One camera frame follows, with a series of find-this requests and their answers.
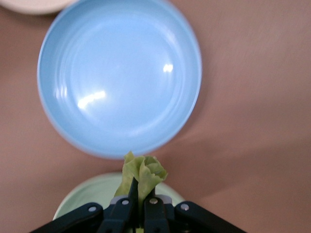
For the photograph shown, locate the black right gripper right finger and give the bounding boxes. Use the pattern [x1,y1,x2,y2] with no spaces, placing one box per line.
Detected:
[142,188,173,233]

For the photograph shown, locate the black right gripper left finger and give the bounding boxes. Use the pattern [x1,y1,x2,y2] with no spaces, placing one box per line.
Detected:
[98,176,139,233]

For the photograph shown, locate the pale green plate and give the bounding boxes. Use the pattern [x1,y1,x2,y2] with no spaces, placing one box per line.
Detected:
[52,171,187,222]

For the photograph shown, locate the green lettuce leaf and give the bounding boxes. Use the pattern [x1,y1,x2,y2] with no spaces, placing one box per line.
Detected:
[113,150,168,233]

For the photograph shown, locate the blue plate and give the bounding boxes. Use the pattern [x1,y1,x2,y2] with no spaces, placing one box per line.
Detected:
[36,0,203,160]

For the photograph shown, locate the beige plate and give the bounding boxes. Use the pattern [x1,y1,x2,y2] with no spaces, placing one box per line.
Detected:
[0,0,76,16]

